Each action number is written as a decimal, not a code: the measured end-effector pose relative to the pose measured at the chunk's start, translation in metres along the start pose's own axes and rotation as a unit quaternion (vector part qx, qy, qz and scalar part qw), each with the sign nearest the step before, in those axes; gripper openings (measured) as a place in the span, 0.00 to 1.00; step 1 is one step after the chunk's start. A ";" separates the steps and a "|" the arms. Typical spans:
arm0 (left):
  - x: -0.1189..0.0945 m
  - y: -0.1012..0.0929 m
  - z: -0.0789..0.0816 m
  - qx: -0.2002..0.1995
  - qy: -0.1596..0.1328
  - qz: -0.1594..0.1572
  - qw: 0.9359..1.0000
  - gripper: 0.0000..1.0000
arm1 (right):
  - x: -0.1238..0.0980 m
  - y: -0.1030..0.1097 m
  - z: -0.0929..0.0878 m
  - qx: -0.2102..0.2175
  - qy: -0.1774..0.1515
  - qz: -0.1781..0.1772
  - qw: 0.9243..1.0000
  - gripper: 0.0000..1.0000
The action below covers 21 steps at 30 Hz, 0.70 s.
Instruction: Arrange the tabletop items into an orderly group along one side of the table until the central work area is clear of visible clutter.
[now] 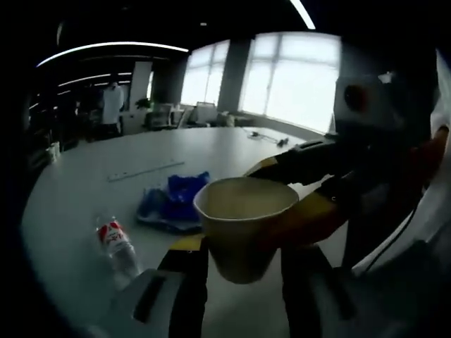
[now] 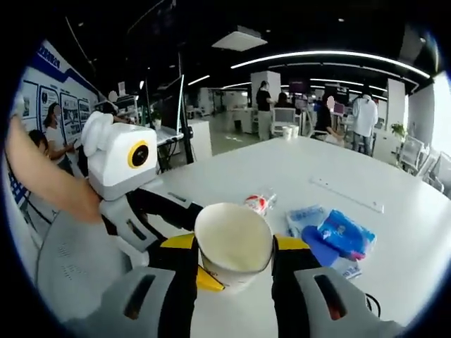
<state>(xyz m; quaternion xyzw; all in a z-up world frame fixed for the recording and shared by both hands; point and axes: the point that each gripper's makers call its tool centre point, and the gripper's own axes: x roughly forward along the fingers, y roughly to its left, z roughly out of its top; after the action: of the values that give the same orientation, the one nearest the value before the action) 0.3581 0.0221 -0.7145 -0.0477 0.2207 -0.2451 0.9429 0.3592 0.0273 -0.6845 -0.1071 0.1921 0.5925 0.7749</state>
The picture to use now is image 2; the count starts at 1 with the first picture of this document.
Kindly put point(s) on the ceiling air vent panel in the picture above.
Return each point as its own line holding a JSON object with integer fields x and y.
{"x": 239, "y": 40}

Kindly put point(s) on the printed paper cup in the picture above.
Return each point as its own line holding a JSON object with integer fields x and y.
{"x": 232, "y": 239}

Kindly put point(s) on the dark waste bin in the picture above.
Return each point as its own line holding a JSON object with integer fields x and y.
{"x": 238, "y": 126}

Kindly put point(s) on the blue white wall poster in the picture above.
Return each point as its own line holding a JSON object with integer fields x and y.
{"x": 70, "y": 112}

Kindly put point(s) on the black screen on stand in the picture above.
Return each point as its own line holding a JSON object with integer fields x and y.
{"x": 186, "y": 141}

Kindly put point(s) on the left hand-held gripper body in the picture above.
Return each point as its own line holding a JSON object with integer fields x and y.
{"x": 116, "y": 158}

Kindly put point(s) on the potted green plant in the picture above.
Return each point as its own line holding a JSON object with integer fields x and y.
{"x": 399, "y": 129}

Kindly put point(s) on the plain white paper cup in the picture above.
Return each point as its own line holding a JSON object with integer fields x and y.
{"x": 286, "y": 132}
{"x": 295, "y": 130}

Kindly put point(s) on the white desk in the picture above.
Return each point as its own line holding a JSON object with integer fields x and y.
{"x": 169, "y": 135}

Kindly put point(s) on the clear plastic bottle red label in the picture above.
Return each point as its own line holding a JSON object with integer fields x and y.
{"x": 257, "y": 202}

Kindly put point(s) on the white cabinet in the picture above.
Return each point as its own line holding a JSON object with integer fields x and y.
{"x": 199, "y": 139}

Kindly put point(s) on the blue rounded object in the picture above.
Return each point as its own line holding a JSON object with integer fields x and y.
{"x": 317, "y": 246}

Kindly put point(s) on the white mesh office chair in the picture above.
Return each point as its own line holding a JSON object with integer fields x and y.
{"x": 414, "y": 151}
{"x": 440, "y": 169}
{"x": 283, "y": 118}

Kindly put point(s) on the purple display screen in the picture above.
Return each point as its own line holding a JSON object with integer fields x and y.
{"x": 297, "y": 86}

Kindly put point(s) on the grey chair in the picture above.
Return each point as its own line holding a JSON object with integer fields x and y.
{"x": 70, "y": 253}

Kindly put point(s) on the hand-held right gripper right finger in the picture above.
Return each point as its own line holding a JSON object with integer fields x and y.
{"x": 292, "y": 281}

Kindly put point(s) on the thin monitor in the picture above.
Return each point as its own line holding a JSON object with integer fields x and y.
{"x": 169, "y": 105}

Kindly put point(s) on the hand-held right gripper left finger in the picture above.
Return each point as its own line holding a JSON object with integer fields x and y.
{"x": 172, "y": 281}

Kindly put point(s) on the blue white plastic bag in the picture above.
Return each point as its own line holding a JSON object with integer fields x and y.
{"x": 352, "y": 232}

